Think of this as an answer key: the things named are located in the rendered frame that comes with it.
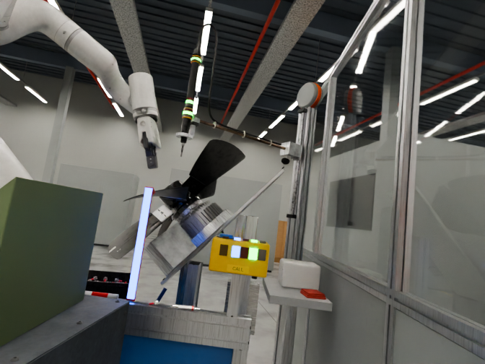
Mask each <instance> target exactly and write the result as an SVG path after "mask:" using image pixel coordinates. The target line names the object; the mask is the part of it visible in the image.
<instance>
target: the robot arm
mask: <svg viewBox="0 0 485 364"><path fill-rule="evenodd" d="M33 32H41V33H43V34H45V35H46V36H48V37H49V38H50V39H51V40H53V41H54V42H55V43H57V44H58V45H59V46H61V47H62V48H63V49H64V50H65V51H67V52H68V53H69V54H71V55H72V56H73V57H74V58H75V59H77V60H78V61H80V62H81V63H82V64H84V65H85V66H86V67H87V68H88V69H90V70H91V71H92V72H94V73H95V74H96V75H97V77H98V79H99V80H100V82H101V84H102V86H103V87H104V89H105V90H106V92H107V93H108V94H109V96H111V97H112V99H114V100H115V101H116V102H117V103H118V104H120V105H121V106H122V107H124V108H125V109H126V110H128V111H129V112H131V113H132V114H133V117H134V120H135V122H136V123H137V126H138V135H139V143H140V145H141V146H142V147H143V148H144V149H145V153H146V156H147V167H148V168H149V169H153V168H158V162H157V150H156V147H157V148H158V149H161V148H162V147H161V143H160V136H159V132H158V128H157V124H156V122H157V119H158V112H157V103H156V97H155V92H154V83H153V78H152V76H151V75H150V74H147V73H145V72H137V73H133V74H131V75H130V76H129V77H128V83H129V86H128V85H127V84H126V82H125V81H124V79H123V77H122V76H121V73H120V72H119V69H118V63H117V61H116V59H115V57H114V56H113V54H112V53H111V52H109V51H108V50H107V49H106V48H104V47H103V46H102V45H101V44H99V43H98V42H97V41H96V40H95V39H94V38H93V37H92V36H90V35H89V34H88V33H87V32H85V31H84V30H83V29H82V28H81V27H80V26H78V25H77V24H76V23H75V22H74V21H72V20H71V19H70V18H69V17H67V16H66V15H65V14H64V13H63V12H62V11H60V10H59V9H57V8H56V7H55V6H54V5H52V4H50V3H48V2H47V1H43V0H0V46H2V45H5V44H7V43H11V42H13V41H15V40H17V39H19V38H22V37H24V36H26V35H28V34H30V33H33ZM15 177H20V178H26V179H31V180H33V179H32V177H31V176H30V174H29V173H28V172H27V171H26V170H25V168H24V167H23V165H22V164H21V163H20V161H19V160H18V159H17V158H16V156H15V155H14V154H13V152H12V151H11V150H10V149H9V148H8V146H7V145H6V143H5V142H4V140H3V139H2V138H1V137H0V188H1V187H3V186H4V185H6V184H7V183H8V182H10V181H11V180H12V179H14V178H15Z"/></svg>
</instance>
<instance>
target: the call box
mask: <svg viewBox="0 0 485 364"><path fill-rule="evenodd" d="M220 244H224V245H228V251H227V256H220V255H219V250H220ZM232 246H240V251H241V247H247V248H249V252H250V248H257V249H263V250H266V260H265V261H259V260H258V254H257V259H256V260H253V259H249V252H248V258H247V259H242V258H240V255H239V258H237V257H231V254H232ZM269 251H270V245H269V244H268V243H259V241H258V242H257V243H254V242H251V240H249V241H243V240H242V239H240V240H234V238H229V239H225V238H222V237H220V236H218V235H217V236H215V237H214V238H213V239H212V245H211V255H210V260H209V270H210V271H215V272H226V273H231V274H242V275H248V276H252V279H255V280H256V279H257V277H264V278H265V277H266V276H267V269H268V257H269Z"/></svg>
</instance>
